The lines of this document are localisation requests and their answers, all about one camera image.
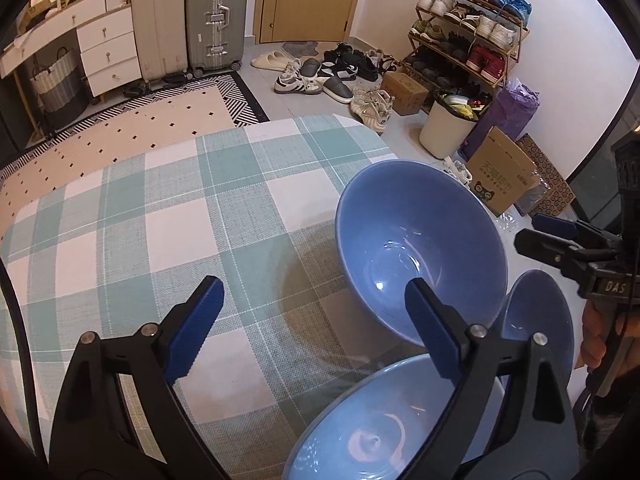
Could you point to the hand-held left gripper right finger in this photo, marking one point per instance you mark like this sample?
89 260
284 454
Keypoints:
432 330

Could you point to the taped brown cardboard box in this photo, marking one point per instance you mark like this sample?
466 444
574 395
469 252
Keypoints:
405 92

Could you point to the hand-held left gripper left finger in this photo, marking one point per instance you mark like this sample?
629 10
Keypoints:
195 330

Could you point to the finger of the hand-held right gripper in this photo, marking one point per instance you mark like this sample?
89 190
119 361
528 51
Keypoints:
545 245
555 223

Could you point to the white trash bin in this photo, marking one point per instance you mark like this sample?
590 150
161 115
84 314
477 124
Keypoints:
445 132

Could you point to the purple bag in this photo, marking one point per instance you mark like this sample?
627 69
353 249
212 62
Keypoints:
505 115

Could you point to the pile of loose shoes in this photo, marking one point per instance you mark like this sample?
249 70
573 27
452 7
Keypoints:
345 85

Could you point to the teal plaid tablecloth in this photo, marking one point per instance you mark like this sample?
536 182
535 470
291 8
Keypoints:
150 240

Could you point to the beige suitcase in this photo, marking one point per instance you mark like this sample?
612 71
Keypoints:
160 25

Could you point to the white vanity desk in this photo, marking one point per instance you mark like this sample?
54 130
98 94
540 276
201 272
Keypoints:
50 25

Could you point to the metal shoe rack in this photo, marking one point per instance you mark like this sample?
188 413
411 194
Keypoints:
412 52

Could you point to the person's right forearm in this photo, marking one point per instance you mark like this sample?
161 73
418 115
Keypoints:
615 435

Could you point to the large cat print cardboard box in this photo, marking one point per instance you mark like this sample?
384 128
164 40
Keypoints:
500 175

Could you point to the person's right hand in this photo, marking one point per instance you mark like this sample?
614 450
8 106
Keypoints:
594 335

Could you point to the blue bowl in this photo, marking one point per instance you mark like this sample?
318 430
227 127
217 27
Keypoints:
540 305
360 425
410 210

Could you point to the grey doormat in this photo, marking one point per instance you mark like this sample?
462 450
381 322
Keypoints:
300 49

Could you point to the woven laundry basket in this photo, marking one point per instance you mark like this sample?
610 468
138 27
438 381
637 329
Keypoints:
60 90

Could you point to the group of racked sneakers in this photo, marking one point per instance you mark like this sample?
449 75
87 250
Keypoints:
480 25

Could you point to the silver suitcase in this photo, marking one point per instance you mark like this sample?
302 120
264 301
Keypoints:
215 15

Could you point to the white drawer unit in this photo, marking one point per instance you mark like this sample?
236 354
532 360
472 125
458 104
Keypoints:
107 45

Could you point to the cream patterned rug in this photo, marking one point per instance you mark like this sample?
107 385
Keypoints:
150 125

